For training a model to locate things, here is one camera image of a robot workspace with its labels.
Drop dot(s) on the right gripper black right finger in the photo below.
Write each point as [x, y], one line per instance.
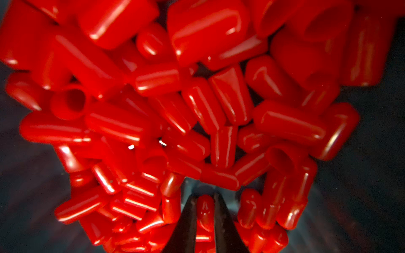
[227, 239]

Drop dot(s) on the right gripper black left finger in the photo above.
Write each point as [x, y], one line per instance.
[183, 239]

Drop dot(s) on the red screw sleeve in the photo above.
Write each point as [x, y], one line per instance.
[205, 219]

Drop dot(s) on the red sleeve right centre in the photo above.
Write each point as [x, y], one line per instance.
[289, 123]

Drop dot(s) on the dark blue tray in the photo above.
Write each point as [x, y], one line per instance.
[357, 204]

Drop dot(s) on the red sleeve left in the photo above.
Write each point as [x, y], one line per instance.
[41, 127]

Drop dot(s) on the red sleeve large top centre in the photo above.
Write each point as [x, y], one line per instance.
[198, 29]

